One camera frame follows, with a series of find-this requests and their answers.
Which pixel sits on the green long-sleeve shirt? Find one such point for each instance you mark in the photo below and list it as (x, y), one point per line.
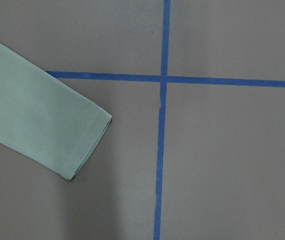
(44, 119)

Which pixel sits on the blue tape grid lines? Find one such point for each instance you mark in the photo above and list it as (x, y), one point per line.
(164, 79)

